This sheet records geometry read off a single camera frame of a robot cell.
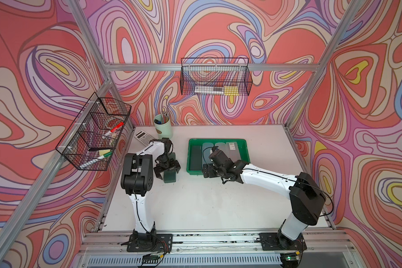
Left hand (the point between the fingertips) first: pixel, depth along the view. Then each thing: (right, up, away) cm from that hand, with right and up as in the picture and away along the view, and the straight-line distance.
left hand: (173, 173), depth 96 cm
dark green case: (-1, -1, -2) cm, 3 cm away
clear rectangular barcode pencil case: (+36, +12, +5) cm, 39 cm away
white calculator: (-23, +22, +16) cm, 35 cm away
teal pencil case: (+20, +16, +7) cm, 26 cm away
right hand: (+22, +2, -10) cm, 24 cm away
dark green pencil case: (+13, +9, +8) cm, 18 cm away
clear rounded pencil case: (+30, +16, +8) cm, 35 cm away
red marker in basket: (-23, +25, -20) cm, 39 cm away
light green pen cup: (-7, +29, +6) cm, 31 cm away
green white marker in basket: (-25, +13, -24) cm, 37 cm away
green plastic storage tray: (+44, +16, +7) cm, 47 cm away
